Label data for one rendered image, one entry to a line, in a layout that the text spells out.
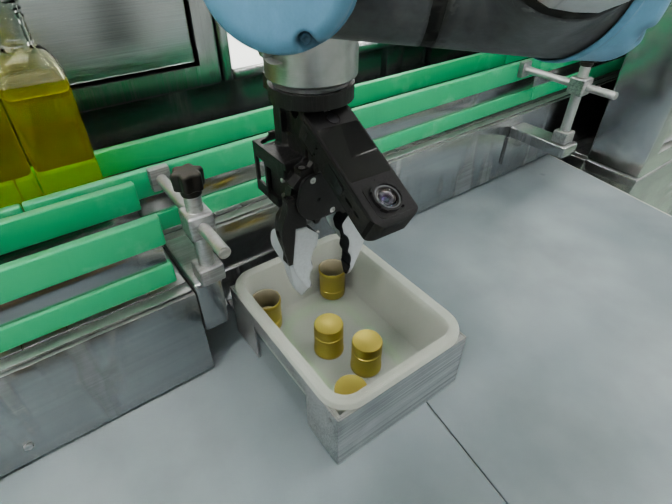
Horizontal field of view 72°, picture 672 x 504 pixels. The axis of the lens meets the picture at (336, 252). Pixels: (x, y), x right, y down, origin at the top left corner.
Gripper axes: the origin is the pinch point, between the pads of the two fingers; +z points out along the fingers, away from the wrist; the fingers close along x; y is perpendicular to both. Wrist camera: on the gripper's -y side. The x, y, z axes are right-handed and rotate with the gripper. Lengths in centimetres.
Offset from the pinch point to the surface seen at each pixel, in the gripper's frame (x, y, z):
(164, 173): 9.9, 16.6, -8.0
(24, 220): 23.5, 15.4, -8.1
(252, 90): -11.6, 38.1, -6.4
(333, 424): 7.0, -10.9, 6.6
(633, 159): -74, 3, 10
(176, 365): 16.2, 6.3, 9.2
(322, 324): 0.9, 0.0, 6.7
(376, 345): -2.2, -5.9, 6.7
